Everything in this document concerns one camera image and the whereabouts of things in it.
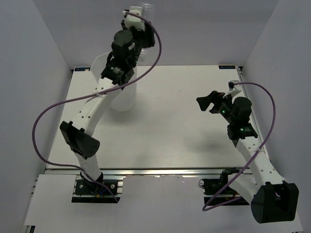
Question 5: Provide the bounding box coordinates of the aluminium table frame rail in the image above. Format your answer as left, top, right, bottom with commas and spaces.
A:
46, 65, 275, 178

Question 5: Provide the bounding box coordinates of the white octagonal plastic bin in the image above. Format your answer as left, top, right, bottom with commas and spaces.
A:
90, 52, 137, 112

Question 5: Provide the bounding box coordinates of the blue table sticker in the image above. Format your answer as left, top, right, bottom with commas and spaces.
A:
218, 65, 236, 69
74, 67, 90, 72

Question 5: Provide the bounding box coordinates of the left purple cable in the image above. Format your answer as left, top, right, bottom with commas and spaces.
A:
32, 14, 163, 204

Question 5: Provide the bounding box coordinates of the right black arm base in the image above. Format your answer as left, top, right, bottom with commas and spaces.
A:
198, 168, 240, 206

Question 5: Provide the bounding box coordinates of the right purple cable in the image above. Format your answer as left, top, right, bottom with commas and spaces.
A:
201, 82, 277, 212

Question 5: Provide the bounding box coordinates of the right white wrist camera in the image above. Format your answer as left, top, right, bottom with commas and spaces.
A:
224, 80, 242, 98

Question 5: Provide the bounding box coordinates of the purple cable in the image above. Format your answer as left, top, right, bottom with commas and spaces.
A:
32, 14, 163, 204
201, 82, 277, 212

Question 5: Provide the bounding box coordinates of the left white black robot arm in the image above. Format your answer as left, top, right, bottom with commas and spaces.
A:
60, 23, 155, 194

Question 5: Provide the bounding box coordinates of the left blue table sticker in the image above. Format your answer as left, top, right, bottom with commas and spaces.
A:
74, 67, 90, 72

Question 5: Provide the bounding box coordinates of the right blue table sticker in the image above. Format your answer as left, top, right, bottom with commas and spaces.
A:
218, 65, 236, 69

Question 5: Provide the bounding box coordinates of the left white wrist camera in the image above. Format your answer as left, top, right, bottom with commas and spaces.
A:
122, 6, 145, 31

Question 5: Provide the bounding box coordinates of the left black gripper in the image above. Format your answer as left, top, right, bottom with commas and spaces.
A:
120, 20, 154, 68

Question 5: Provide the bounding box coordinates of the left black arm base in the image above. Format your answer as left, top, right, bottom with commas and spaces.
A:
71, 178, 123, 204

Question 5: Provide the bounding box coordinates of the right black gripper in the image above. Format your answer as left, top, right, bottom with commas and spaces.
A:
196, 91, 236, 125

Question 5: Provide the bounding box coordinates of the clear crushed bottle no label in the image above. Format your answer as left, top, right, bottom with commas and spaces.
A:
138, 1, 155, 63

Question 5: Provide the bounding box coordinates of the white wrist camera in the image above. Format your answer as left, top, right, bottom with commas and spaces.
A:
122, 6, 145, 31
224, 80, 242, 98

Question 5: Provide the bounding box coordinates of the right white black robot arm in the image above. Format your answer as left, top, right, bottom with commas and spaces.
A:
196, 91, 299, 223

